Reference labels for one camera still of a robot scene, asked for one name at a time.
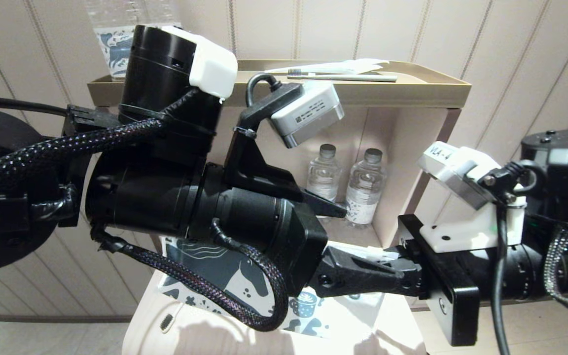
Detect white blue horse-print bag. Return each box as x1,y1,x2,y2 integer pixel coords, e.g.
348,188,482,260
158,237,398,338

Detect small clear water bottle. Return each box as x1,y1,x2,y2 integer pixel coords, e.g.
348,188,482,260
346,148,388,228
307,144,342,203

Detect beige open shelf cabinet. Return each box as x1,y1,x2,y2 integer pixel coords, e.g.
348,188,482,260
213,106,462,249

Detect grey toothbrush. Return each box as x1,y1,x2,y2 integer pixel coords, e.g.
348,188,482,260
288,69,398,83

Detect white paper wrapper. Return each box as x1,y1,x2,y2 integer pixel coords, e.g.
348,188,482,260
265,59,390,75

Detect white toothbrush black bristles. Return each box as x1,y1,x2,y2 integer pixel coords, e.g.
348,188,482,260
160,296,186,334

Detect large blue-label water bottle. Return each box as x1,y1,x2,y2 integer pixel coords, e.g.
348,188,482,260
146,0,181,28
84,0,139,82

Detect smooth black right camera cable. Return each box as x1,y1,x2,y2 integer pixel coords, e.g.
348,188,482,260
479,163,536,355

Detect smooth black camera cable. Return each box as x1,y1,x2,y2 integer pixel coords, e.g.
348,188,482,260
0,73,282,116
479,163,536,355

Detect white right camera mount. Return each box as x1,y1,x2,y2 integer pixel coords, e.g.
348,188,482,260
420,197,526,253

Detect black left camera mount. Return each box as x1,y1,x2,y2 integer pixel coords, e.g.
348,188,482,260
222,81,314,208

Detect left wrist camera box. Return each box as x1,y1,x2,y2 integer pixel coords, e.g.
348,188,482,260
270,81,345,148

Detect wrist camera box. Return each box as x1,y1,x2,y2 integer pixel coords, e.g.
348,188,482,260
270,81,345,148
417,143,504,210

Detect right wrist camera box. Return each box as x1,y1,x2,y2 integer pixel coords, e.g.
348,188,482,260
417,143,504,210

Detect smooth black left camera cable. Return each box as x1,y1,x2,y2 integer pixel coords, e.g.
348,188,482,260
0,73,282,116

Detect braided left arm cable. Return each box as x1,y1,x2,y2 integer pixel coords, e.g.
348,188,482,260
0,89,289,332

